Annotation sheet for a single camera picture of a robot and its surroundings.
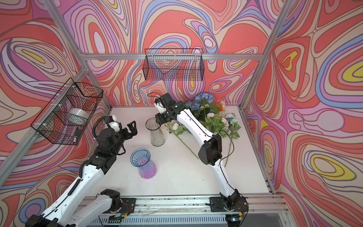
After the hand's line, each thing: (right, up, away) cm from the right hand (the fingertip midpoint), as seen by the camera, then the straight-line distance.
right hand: (161, 123), depth 87 cm
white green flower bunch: (+45, -1, +13) cm, 46 cm away
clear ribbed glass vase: (-5, -12, +14) cm, 20 cm away
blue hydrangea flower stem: (+27, +17, +19) cm, 38 cm away
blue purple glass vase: (-9, -18, -12) cm, 24 cm away
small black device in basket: (-42, -5, -14) cm, 44 cm away
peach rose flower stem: (+11, -6, +14) cm, 18 cm away
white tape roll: (-41, +6, -13) cm, 43 cm away
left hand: (-15, 0, -11) cm, 19 cm away
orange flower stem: (+43, +14, +25) cm, 52 cm away
